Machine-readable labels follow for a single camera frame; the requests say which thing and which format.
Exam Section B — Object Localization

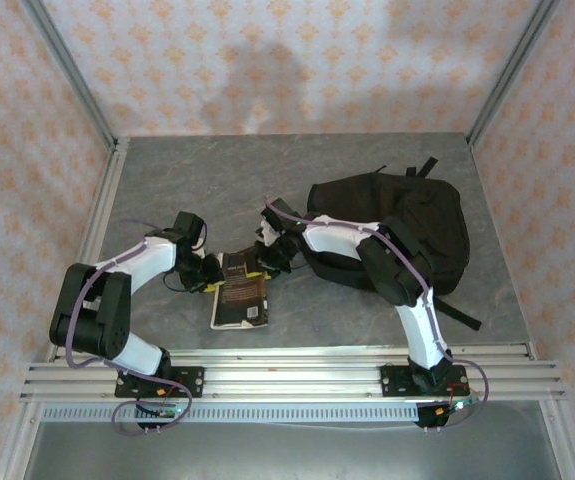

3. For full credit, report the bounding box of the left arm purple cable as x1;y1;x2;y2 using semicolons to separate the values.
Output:
64;217;208;437

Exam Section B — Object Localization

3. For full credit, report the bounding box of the black backpack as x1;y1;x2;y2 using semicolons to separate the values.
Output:
306;157;483;331

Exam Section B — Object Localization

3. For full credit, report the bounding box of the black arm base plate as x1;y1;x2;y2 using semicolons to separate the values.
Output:
380;363;471;399
114;366;206;400

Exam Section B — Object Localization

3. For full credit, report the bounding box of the aluminium mounting rail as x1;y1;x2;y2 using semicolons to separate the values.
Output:
19;344;568;404

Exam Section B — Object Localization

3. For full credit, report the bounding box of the aluminium side rail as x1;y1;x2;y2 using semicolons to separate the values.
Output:
46;138;131;364

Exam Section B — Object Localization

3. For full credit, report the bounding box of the aluminium frame post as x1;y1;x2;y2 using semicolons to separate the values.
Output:
20;0;118;151
465;0;562;147

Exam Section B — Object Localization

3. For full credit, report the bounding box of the dark paperback with white text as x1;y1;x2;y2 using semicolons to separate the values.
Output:
210;251;271;330

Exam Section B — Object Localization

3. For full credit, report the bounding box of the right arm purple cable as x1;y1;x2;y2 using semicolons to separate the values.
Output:
264;195;491;430

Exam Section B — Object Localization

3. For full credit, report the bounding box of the small black controller board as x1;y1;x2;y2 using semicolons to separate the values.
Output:
134;399;186;432
414;397;481;432

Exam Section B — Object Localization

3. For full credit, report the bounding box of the slotted grey cable duct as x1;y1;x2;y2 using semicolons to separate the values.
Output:
41;402;421;424

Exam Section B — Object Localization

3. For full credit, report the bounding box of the grey metal sheet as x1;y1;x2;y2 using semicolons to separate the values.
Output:
19;402;566;480

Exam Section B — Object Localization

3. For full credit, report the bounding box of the aluminium frame leg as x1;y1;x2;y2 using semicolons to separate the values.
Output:
539;399;575;480
0;399;46;480

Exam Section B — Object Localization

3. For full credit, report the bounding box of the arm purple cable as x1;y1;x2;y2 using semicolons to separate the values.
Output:
64;217;208;437
264;195;491;430

